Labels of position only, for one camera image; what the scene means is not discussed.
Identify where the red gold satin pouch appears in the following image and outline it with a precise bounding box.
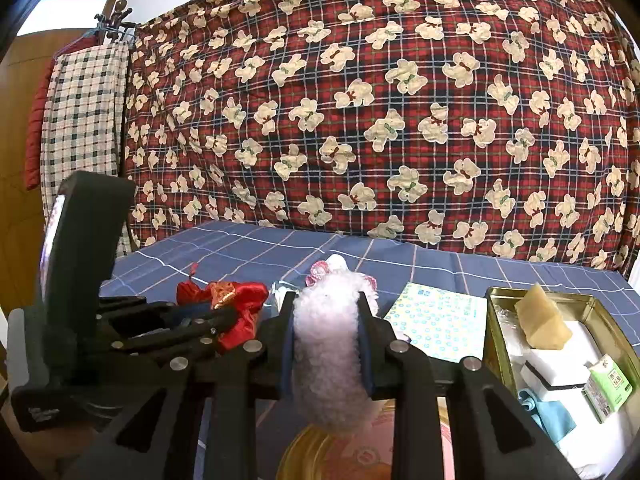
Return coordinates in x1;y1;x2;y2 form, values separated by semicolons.
176;263;269;353

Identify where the fluffy white pink plush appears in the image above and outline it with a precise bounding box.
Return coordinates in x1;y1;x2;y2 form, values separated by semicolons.
292;255;382;436

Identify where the teal cloth piece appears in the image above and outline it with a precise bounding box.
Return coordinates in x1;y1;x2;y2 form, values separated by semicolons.
518;389;576;444

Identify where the white foam block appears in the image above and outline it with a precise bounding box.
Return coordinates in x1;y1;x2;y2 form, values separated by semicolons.
520;321;602;401

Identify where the gold metal tin box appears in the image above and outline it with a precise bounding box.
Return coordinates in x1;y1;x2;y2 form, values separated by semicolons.
485;287;639;479

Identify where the tissue pack with blue dots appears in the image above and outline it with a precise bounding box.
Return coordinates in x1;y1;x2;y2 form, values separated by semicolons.
384;283;487;363

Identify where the brown wooden door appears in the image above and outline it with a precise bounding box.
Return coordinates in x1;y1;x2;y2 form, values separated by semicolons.
1;0;116;312

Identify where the green small tissue packet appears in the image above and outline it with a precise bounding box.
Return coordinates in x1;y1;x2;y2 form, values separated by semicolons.
582;354;634;424

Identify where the yellow sponge wedge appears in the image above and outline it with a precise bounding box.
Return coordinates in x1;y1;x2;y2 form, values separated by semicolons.
515;284;573;350

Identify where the round gold pink tin lid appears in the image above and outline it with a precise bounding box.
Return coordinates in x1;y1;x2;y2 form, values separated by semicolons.
275;398;457;480

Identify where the red quilted cloth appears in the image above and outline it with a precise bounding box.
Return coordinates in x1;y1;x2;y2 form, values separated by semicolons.
24;32;99;191

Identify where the blue checked bed sheet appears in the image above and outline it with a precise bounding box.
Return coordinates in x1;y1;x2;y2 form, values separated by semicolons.
98;220;640;480

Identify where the white green plaid cloth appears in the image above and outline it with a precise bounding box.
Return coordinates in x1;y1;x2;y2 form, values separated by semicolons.
39;44;129;219

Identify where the red plaid bear quilt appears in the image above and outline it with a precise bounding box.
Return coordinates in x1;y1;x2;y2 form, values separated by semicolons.
124;0;639;273

